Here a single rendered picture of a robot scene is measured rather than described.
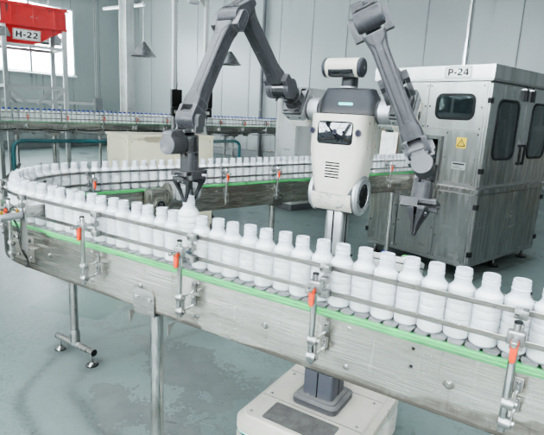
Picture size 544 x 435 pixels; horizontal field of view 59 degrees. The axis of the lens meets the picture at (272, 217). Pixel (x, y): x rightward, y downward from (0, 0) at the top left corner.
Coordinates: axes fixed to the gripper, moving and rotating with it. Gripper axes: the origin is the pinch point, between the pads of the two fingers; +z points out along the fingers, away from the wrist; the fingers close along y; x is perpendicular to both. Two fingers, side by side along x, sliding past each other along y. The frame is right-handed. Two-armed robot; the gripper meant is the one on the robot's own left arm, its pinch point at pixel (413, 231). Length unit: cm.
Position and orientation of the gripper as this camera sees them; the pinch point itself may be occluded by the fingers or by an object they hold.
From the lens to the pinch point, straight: 139.3
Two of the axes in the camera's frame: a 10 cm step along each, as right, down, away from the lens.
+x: 4.9, 2.0, 8.5
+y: 8.4, 1.5, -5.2
